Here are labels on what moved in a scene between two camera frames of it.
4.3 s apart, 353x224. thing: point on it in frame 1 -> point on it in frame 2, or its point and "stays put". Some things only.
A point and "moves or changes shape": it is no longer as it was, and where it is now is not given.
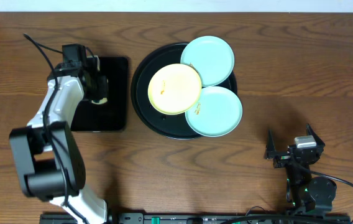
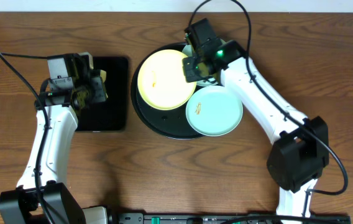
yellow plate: (174, 89) moves or changes shape
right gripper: (270, 149) -> (189, 76)
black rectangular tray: (112, 115) stays put
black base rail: (202, 218) stays put
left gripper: (100, 86) stays put
